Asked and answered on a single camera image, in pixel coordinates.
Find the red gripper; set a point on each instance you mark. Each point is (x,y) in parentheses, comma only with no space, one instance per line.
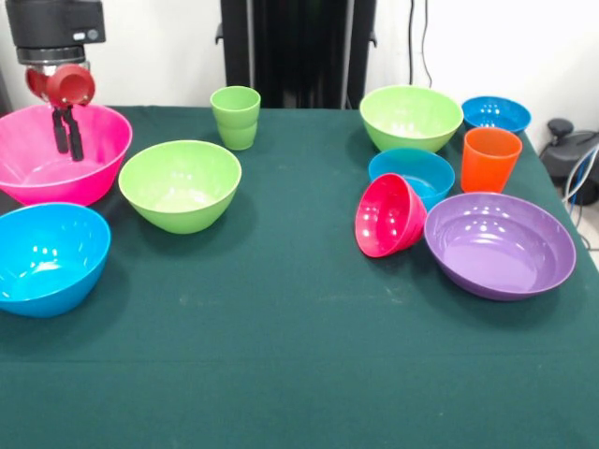
(68,86)

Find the wide purple plastic bowl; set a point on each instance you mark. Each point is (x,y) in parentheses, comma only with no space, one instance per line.
(498,248)

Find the green plastic bowl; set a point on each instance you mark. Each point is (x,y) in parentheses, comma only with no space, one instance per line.
(180,187)
(409,121)

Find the dark green tablecloth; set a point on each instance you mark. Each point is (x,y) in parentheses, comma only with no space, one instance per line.
(281,351)

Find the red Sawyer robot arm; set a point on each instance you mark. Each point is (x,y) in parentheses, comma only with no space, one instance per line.
(51,23)

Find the black pedestal leg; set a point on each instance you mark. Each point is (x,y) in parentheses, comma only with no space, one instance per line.
(559,159)

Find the blue straight-sided bowl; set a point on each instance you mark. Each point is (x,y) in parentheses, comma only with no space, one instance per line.
(421,163)

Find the small dark blue bowl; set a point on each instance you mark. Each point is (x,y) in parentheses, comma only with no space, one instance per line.
(496,117)

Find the small crimson plastic bowl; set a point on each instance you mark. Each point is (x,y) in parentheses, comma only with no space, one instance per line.
(388,215)

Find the large light blue bowl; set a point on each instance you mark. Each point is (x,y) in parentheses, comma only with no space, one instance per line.
(47,262)

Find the large pink plastic bowl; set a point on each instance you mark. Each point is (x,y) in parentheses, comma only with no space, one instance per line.
(93,159)

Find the orange plastic cup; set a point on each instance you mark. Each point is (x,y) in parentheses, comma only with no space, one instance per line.
(489,163)

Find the green plastic cup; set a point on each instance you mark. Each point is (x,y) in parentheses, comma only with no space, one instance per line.
(235,121)

